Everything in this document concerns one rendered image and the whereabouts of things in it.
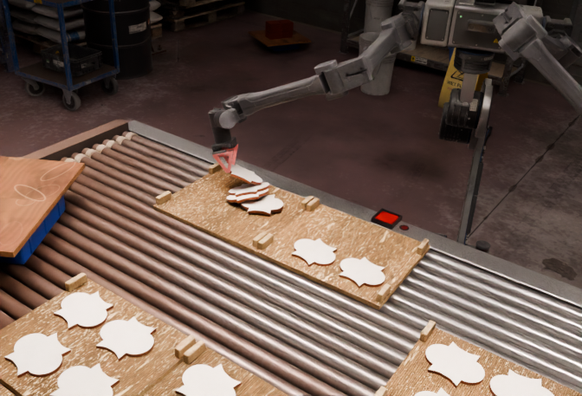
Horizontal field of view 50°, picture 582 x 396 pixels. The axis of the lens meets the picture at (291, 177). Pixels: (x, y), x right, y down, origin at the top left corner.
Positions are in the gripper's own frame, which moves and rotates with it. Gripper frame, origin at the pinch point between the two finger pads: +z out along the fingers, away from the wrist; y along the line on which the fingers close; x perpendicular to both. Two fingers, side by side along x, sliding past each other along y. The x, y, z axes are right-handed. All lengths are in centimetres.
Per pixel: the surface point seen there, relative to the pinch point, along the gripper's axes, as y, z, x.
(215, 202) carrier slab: -6.9, 9.2, 5.8
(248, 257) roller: -31.4, 20.6, -7.4
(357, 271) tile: -37, 27, -39
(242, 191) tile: -4.8, 7.5, -3.5
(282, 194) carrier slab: 2.3, 13.1, -15.4
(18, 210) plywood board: -40, -7, 53
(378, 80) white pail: 356, 29, -57
